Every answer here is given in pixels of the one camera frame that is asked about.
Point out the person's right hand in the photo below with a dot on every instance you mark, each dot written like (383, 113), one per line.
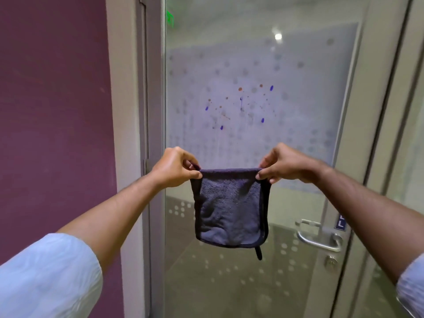
(287, 163)

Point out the person's left hand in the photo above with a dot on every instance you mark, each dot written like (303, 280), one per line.
(172, 167)

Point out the person's right thumb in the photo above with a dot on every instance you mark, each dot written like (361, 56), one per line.
(268, 172)

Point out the person's left thumb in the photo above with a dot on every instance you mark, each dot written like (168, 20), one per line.
(190, 175)

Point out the dark grey microfibre cloth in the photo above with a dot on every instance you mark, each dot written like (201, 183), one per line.
(230, 208)

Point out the person's right forearm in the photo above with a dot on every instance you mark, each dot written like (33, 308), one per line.
(374, 218)

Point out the person's left forearm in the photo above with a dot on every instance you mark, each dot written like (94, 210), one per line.
(109, 211)

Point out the frosted glass door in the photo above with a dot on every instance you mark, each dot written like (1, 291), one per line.
(251, 145)

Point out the small dark door sign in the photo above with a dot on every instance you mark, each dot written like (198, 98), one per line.
(341, 222)

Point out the silver door lock cylinder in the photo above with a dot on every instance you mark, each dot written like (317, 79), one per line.
(330, 261)

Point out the light blue left sleeve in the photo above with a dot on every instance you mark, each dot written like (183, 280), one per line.
(46, 278)

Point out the light blue sleeve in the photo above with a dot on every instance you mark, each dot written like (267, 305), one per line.
(412, 288)
(46, 278)

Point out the light blue right sleeve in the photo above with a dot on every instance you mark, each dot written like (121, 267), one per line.
(412, 288)

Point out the grey metal door frame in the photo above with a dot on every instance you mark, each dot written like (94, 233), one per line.
(145, 129)

